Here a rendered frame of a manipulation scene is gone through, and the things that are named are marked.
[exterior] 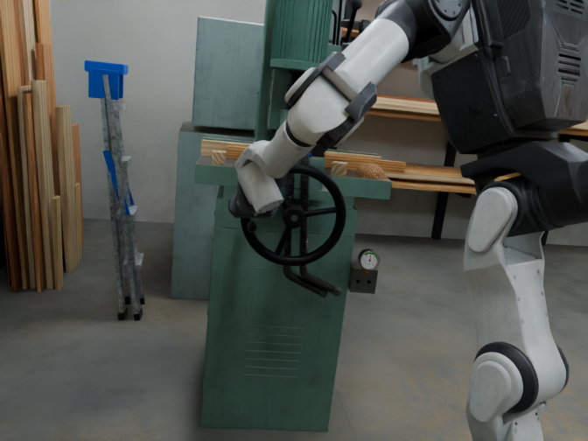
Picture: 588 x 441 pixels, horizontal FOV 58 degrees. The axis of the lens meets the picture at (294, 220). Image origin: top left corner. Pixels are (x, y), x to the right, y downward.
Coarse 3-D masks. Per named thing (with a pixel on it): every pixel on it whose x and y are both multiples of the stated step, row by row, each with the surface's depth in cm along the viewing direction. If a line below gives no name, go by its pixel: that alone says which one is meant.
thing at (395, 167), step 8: (232, 152) 171; (240, 152) 171; (328, 160) 174; (336, 160) 174; (344, 160) 175; (352, 160) 175; (360, 160) 175; (368, 160) 175; (376, 160) 176; (384, 160) 177; (352, 168) 176; (384, 168) 176; (392, 168) 177; (400, 168) 177
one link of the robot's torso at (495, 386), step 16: (480, 368) 108; (496, 368) 105; (512, 368) 104; (480, 384) 108; (496, 384) 105; (512, 384) 104; (480, 400) 109; (496, 400) 106; (512, 400) 104; (480, 416) 109; (496, 416) 107; (512, 416) 110; (528, 416) 112; (480, 432) 112; (496, 432) 107; (512, 432) 109; (528, 432) 112
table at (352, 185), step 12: (204, 156) 171; (204, 168) 156; (216, 168) 156; (228, 168) 157; (204, 180) 157; (216, 180) 157; (228, 180) 157; (336, 180) 160; (348, 180) 161; (360, 180) 161; (372, 180) 161; (384, 180) 162; (312, 192) 151; (324, 192) 151; (348, 192) 162; (360, 192) 162; (372, 192) 162; (384, 192) 163
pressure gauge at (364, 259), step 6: (360, 252) 163; (366, 252) 160; (372, 252) 161; (360, 258) 161; (366, 258) 161; (372, 258) 161; (378, 258) 161; (360, 264) 161; (366, 264) 162; (372, 264) 162; (378, 264) 162; (366, 270) 164
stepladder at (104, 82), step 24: (96, 72) 219; (120, 72) 222; (96, 96) 222; (120, 96) 238; (120, 144) 242; (120, 168) 231; (120, 192) 233; (120, 216) 238; (120, 240) 256; (120, 264) 243; (120, 288) 245; (120, 312) 247
